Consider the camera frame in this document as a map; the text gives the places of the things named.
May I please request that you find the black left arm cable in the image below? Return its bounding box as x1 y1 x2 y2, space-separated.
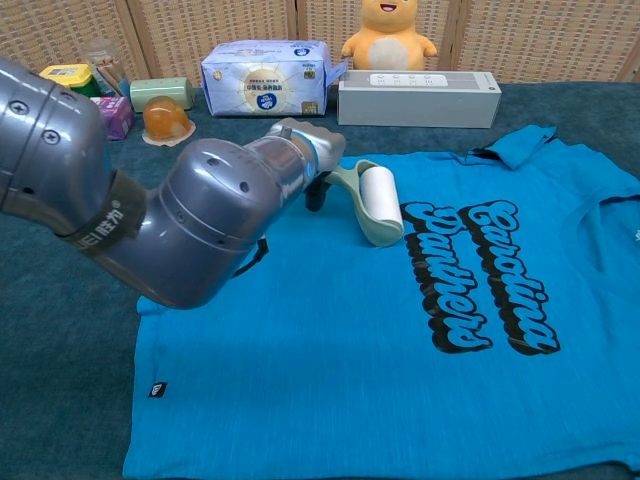
233 238 270 279

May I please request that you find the blue printed t-shirt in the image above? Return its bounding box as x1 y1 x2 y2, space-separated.
122 124 640 480

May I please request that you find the yellow lid container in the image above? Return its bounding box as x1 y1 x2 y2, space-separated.
38 63 101 99

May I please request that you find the orange plush toy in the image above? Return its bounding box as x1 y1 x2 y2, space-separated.
341 0 439 72

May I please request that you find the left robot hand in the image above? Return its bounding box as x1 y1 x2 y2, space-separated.
267 118 347 211

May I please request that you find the woven folding screen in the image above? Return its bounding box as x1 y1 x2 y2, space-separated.
0 0 640 85

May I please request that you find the grey power strip box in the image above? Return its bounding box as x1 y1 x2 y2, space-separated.
337 69 503 130

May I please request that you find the clear plastic jar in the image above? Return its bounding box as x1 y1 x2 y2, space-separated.
85 38 132 97

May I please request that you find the pale green lint roller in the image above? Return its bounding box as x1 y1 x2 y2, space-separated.
329 159 405 249

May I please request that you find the small purple box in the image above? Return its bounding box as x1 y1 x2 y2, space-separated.
89 96 135 141

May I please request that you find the dark teal carpeted table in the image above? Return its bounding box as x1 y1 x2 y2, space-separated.
0 79 640 480

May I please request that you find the blue white tissue pack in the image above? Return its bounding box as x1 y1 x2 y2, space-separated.
200 40 351 117

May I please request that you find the pale green case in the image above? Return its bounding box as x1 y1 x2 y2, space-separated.
129 77 194 114

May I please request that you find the orange jelly cup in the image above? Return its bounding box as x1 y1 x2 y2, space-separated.
142 95 195 147

